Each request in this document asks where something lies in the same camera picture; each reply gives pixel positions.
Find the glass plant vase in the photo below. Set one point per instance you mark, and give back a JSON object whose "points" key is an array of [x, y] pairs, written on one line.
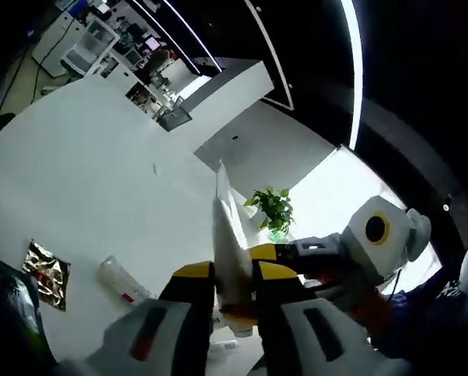
{"points": [[277, 236]]}

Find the white open shelf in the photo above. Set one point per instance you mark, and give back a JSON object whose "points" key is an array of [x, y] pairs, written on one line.
{"points": [[89, 47]]}

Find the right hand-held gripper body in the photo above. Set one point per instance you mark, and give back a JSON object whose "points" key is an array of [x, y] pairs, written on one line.
{"points": [[379, 235]]}

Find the clear plastic tube packet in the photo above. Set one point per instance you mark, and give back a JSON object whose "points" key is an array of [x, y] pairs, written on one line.
{"points": [[120, 278]]}

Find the gold foil skincare sachet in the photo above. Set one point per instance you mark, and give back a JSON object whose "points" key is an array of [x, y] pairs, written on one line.
{"points": [[46, 274]]}

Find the white pillar cabinet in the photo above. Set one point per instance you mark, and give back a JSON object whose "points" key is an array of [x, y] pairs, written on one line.
{"points": [[234, 84]]}

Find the person's right hand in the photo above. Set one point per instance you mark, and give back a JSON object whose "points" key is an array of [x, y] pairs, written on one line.
{"points": [[375, 313]]}

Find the green potted plant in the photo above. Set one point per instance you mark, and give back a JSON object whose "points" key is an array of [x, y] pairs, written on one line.
{"points": [[275, 207]]}

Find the grey tray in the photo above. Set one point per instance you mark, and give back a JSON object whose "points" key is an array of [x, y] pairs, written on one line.
{"points": [[173, 119]]}

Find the white skincare tube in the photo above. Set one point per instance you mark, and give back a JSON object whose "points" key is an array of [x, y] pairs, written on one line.
{"points": [[228, 243]]}

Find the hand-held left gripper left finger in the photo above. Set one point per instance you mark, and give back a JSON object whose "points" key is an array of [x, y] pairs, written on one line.
{"points": [[191, 290]]}

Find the curved ceiling light strip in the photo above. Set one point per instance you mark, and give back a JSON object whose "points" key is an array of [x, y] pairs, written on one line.
{"points": [[355, 78]]}

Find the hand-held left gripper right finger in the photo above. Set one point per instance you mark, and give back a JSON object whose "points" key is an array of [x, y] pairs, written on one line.
{"points": [[281, 290]]}

